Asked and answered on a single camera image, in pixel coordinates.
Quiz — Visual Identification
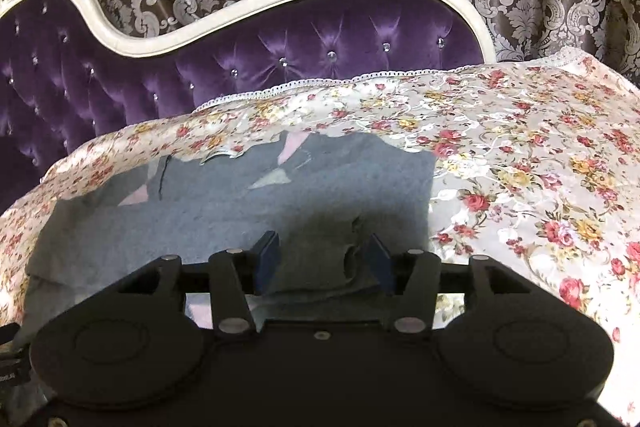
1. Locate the grey argyle knit sweater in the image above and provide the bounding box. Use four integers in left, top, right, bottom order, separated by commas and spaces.
8, 130, 440, 425

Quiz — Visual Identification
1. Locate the floral bed cover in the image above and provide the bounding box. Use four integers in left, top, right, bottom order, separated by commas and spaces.
1, 48, 639, 425

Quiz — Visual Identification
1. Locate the purple tufted chaise sofa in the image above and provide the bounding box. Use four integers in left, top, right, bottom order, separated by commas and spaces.
1, 0, 496, 207

